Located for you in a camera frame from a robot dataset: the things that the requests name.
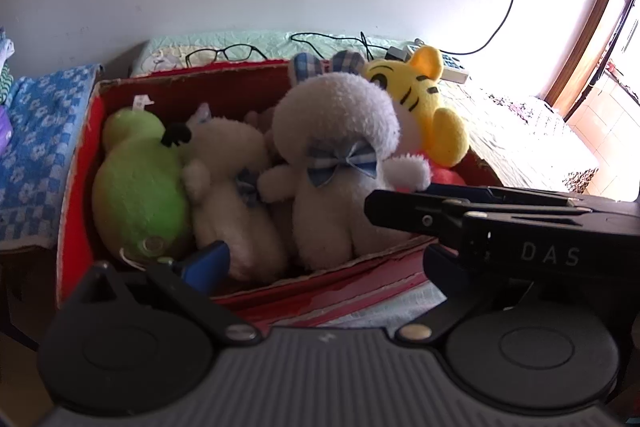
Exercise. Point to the white blue patterned garment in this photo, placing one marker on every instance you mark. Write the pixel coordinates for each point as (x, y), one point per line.
(5, 44)

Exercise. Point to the yellow tiger plush toy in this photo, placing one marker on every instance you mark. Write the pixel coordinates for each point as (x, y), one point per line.
(425, 107)

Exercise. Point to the blue floral towel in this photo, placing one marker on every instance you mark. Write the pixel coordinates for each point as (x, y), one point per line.
(45, 132)

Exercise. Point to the green striped garment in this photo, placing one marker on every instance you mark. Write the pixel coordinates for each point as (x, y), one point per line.
(5, 82)

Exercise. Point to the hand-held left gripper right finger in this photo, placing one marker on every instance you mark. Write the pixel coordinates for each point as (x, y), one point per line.
(445, 269)

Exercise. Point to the wooden door frame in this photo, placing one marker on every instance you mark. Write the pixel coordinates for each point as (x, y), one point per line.
(590, 32)

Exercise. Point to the purple tissue pack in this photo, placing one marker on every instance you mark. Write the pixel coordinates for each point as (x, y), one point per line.
(4, 127)

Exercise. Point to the brown floral cloth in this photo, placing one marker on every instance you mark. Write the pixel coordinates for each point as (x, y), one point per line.
(575, 179)

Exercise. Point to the black power adapter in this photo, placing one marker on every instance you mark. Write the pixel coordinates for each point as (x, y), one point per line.
(395, 54)

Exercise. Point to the white power strip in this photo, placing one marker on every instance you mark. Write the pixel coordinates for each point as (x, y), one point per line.
(455, 69)

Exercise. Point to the white bunny plush toy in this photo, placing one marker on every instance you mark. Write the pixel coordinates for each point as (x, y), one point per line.
(225, 217)
(330, 117)

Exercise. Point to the black eyeglasses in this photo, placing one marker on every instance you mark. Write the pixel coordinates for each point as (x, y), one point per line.
(240, 53)

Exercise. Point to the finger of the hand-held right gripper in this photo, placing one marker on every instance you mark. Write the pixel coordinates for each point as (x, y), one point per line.
(400, 212)
(465, 191)

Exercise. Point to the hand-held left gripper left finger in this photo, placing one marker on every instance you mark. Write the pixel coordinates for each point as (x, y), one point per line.
(207, 267)

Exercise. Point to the green plush toy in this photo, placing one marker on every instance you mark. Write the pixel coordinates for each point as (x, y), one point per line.
(135, 192)

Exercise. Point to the red cardboard box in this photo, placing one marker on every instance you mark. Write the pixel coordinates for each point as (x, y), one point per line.
(350, 292)

